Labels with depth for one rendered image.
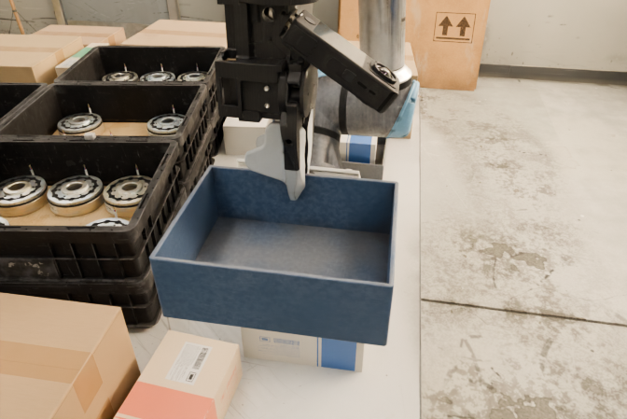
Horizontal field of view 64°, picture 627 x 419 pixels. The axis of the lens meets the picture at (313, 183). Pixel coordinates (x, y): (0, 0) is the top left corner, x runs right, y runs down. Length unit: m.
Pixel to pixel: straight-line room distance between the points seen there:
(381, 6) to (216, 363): 0.65
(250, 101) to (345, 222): 0.17
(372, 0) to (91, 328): 0.69
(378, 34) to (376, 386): 0.60
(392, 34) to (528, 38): 3.20
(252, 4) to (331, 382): 0.61
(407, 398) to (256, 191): 0.46
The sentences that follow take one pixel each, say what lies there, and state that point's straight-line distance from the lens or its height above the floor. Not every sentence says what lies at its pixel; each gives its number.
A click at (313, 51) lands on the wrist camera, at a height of 1.27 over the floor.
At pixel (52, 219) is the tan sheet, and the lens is 1.08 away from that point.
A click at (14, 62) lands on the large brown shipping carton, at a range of 1.77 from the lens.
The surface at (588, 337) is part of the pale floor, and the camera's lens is 2.07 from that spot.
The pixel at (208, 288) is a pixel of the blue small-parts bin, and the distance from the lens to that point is 0.44.
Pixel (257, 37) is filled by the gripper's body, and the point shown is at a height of 1.27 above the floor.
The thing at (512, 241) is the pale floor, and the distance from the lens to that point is 2.37.
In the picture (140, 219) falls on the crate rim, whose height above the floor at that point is 0.93.
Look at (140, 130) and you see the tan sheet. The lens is 1.35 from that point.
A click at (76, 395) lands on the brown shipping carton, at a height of 0.84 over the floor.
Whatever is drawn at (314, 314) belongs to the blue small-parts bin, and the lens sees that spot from 0.43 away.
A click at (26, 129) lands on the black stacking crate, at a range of 1.32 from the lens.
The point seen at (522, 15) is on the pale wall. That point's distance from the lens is 4.05.
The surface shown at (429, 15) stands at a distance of 3.78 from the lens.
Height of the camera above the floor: 1.41
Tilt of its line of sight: 33 degrees down
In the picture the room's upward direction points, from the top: straight up
